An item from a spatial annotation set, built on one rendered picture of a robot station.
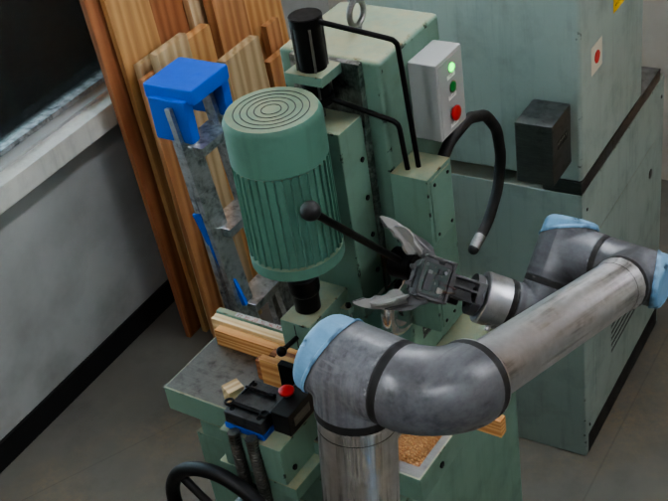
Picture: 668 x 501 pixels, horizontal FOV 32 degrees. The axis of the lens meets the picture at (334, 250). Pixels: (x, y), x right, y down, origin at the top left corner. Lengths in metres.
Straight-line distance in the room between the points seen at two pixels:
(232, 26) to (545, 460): 1.67
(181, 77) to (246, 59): 0.74
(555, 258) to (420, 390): 0.57
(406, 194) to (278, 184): 0.30
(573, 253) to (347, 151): 0.45
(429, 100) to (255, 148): 0.38
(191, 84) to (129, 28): 0.63
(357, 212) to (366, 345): 0.71
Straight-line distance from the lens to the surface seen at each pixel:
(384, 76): 2.09
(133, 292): 4.01
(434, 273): 1.90
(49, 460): 3.72
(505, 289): 1.94
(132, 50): 3.55
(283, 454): 2.14
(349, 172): 2.13
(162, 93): 2.99
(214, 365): 2.43
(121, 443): 3.68
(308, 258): 2.08
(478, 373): 1.48
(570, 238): 1.96
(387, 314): 2.24
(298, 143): 1.95
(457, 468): 2.53
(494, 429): 2.17
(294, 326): 2.22
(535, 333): 1.61
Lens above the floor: 2.43
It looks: 35 degrees down
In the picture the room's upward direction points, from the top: 9 degrees counter-clockwise
